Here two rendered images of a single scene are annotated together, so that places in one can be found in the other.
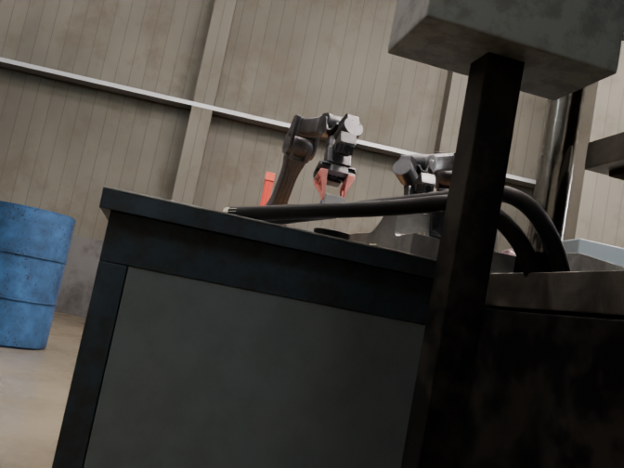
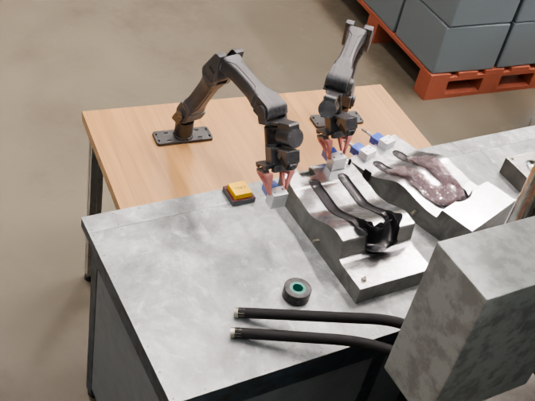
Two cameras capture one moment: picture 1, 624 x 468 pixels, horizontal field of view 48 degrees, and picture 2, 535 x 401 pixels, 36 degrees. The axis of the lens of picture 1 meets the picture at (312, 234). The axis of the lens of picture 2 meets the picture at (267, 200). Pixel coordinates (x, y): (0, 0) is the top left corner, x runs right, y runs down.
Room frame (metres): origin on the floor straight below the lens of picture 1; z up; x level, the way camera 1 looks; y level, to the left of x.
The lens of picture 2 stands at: (0.06, 0.73, 2.51)
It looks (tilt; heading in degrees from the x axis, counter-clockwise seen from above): 40 degrees down; 337
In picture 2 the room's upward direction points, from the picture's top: 13 degrees clockwise
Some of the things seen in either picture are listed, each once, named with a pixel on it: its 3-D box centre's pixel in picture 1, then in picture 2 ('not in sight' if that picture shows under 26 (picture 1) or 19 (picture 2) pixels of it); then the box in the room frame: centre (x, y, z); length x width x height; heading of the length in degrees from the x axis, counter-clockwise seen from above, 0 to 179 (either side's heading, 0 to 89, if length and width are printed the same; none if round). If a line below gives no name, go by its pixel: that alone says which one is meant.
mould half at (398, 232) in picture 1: (424, 247); (353, 220); (1.73, -0.28, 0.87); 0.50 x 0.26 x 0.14; 12
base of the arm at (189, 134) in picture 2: not in sight; (183, 127); (2.26, 0.14, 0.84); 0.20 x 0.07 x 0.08; 97
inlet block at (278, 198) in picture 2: (327, 207); (269, 186); (1.83, -0.03, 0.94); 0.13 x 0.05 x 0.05; 12
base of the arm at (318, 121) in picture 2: not in sight; (338, 111); (2.33, -0.45, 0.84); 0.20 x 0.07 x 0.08; 97
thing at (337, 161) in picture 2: not in sight; (329, 152); (2.01, -0.29, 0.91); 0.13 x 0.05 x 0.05; 12
